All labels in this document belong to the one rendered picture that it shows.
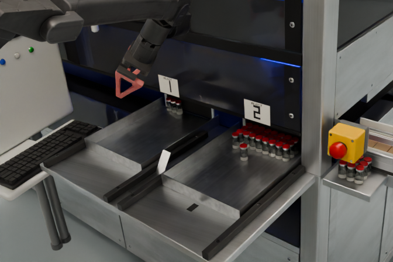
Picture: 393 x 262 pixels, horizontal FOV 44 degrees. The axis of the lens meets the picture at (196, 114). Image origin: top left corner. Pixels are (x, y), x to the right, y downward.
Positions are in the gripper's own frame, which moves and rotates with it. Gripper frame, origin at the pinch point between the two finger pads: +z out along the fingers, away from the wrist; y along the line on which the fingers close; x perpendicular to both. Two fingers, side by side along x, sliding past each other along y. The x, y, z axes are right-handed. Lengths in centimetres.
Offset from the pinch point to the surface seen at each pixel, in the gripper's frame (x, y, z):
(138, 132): 12.1, -25.3, 30.3
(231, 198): 36.8, 8.4, 9.3
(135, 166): 13.9, -3.3, 24.5
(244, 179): 39.4, 0.2, 8.2
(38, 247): 4, -57, 148
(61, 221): 7, -43, 107
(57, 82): -21, -52, 48
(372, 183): 66, 2, -10
